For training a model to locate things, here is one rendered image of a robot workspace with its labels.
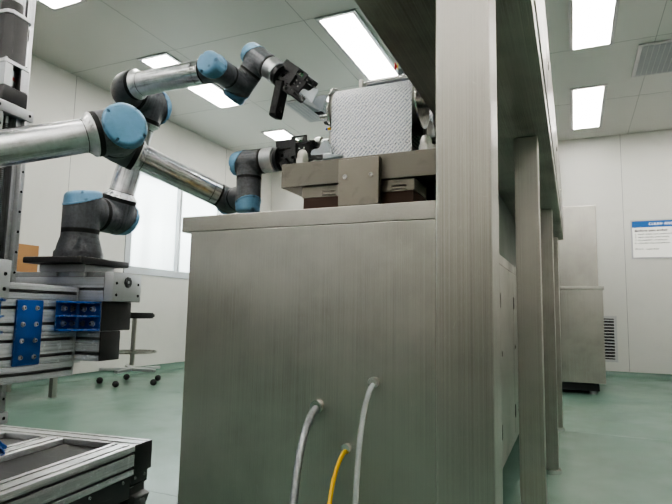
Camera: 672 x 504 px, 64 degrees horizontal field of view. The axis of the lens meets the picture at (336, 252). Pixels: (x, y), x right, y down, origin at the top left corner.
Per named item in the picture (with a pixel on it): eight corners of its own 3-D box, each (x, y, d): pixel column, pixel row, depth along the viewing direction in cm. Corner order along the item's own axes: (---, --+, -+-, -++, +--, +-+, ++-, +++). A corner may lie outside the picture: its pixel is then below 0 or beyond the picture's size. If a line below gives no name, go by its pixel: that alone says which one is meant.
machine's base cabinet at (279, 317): (430, 414, 355) (430, 285, 365) (533, 424, 329) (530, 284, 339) (170, 591, 127) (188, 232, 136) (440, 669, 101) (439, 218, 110)
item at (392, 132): (330, 185, 151) (332, 121, 153) (411, 178, 141) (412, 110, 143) (330, 184, 150) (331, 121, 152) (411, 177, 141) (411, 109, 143)
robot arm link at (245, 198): (249, 217, 169) (250, 183, 170) (265, 212, 160) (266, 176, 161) (226, 214, 164) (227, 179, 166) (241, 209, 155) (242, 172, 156)
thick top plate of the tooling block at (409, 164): (309, 200, 148) (310, 179, 149) (454, 189, 132) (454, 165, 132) (280, 187, 133) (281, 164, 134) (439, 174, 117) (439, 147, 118)
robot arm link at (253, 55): (247, 68, 177) (261, 46, 175) (268, 84, 173) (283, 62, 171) (233, 57, 170) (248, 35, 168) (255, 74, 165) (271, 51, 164)
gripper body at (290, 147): (308, 133, 151) (271, 138, 156) (307, 163, 150) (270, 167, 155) (320, 142, 158) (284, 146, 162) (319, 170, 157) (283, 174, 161)
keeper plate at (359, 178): (341, 207, 126) (341, 162, 127) (381, 204, 122) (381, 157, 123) (336, 205, 124) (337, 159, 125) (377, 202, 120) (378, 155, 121)
